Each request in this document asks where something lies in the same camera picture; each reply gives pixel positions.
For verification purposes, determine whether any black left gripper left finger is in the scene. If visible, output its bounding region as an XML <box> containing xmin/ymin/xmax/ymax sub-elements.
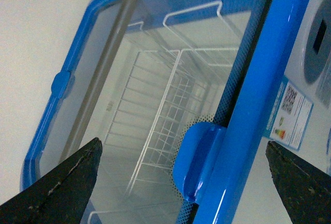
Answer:
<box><xmin>1</xmin><ymin>138</ymin><xmax>102</xmax><ymax>223</ymax></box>

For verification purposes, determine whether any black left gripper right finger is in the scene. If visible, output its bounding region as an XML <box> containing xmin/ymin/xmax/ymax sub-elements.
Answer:
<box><xmin>266</xmin><ymin>141</ymin><xmax>330</xmax><ymax>223</ymax></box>

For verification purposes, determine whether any sliding glass freezer lid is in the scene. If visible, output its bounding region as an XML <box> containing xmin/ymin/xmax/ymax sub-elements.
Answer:
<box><xmin>38</xmin><ymin>0</ymin><xmax>268</xmax><ymax>223</ymax></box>

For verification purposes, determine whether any energy label sticker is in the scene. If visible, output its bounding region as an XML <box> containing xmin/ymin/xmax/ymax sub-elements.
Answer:
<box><xmin>264</xmin><ymin>76</ymin><xmax>313</xmax><ymax>151</ymax></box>

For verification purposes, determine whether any grey oval control panel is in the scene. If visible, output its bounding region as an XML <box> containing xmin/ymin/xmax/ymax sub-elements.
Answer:
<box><xmin>304</xmin><ymin>0</ymin><xmax>330</xmax><ymax>84</ymax></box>

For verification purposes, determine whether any white blue chest freezer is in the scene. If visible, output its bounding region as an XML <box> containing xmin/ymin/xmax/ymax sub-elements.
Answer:
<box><xmin>20</xmin><ymin>0</ymin><xmax>330</xmax><ymax>223</ymax></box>

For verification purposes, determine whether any white wire freezer basket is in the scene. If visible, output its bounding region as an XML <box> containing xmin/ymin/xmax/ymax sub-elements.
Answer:
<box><xmin>85</xmin><ymin>1</ymin><xmax>251</xmax><ymax>223</ymax></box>

